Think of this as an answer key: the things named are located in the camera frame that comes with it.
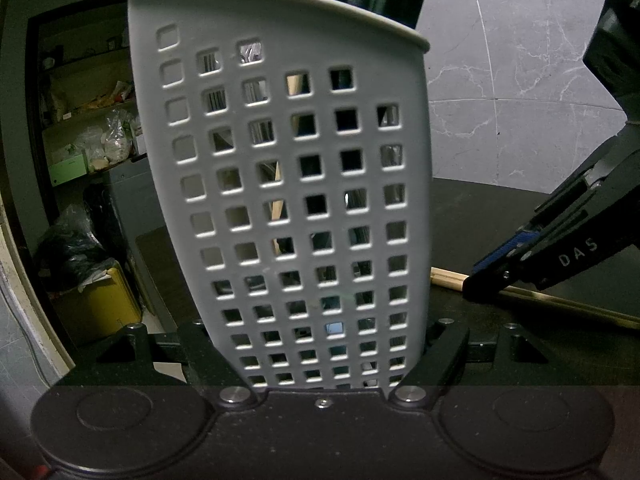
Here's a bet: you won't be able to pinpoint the wooden door frame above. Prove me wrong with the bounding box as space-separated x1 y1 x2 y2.
0 0 76 391

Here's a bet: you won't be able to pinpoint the dark wooden shelf unit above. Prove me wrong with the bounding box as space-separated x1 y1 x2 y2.
27 0 148 186

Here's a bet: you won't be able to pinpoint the grey cabinet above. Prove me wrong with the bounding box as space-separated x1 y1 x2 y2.
106 162 173 246

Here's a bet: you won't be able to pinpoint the white food bags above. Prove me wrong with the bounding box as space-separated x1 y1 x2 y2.
85 109 136 165

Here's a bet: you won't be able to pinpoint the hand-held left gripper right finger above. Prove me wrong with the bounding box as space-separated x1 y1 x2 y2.
389 318 568 407

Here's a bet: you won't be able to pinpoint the yellow box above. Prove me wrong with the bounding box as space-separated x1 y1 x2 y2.
54 259 144 347

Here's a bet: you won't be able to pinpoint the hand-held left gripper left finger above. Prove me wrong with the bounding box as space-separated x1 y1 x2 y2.
67 320 258 407

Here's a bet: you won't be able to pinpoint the green box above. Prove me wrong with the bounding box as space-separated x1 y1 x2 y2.
49 154 89 187

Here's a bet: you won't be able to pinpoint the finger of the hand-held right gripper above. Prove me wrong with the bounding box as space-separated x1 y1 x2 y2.
462 205 640 304
472 139 627 278

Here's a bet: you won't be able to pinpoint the grey perforated plastic basket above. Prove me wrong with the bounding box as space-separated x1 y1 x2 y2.
121 0 431 393

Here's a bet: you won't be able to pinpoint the plain wooden chopstick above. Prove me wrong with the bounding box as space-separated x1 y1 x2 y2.
431 267 640 323
432 276 640 331

